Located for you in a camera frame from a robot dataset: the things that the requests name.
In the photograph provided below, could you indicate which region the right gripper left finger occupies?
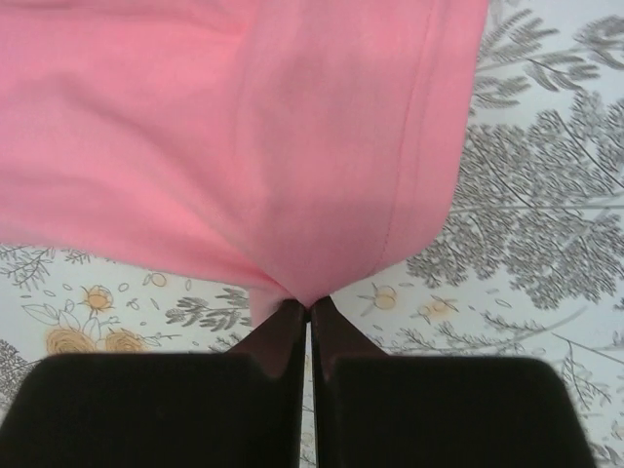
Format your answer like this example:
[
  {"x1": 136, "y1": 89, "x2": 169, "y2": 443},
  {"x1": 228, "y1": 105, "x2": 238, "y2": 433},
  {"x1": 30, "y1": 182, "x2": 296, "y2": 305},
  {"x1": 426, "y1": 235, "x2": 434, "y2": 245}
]
[{"x1": 1, "y1": 300, "x2": 305, "y2": 467}]

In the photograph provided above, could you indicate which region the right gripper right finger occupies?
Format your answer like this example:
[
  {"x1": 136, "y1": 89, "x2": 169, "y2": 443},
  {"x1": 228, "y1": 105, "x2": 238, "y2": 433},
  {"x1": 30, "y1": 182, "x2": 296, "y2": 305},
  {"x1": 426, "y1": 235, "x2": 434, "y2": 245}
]
[{"x1": 310, "y1": 298, "x2": 595, "y2": 468}]

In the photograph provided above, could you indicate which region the pink t shirt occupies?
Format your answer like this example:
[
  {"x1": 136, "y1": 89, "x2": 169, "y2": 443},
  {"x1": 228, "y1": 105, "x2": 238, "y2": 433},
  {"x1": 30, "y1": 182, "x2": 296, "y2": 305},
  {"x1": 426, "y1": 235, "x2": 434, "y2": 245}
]
[{"x1": 1, "y1": 1, "x2": 488, "y2": 322}]

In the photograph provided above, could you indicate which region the floral table mat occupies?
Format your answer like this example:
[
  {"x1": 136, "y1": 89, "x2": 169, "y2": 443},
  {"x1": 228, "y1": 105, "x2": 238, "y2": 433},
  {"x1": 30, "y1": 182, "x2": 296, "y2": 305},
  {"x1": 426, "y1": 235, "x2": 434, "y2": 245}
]
[{"x1": 1, "y1": 1, "x2": 623, "y2": 467}]

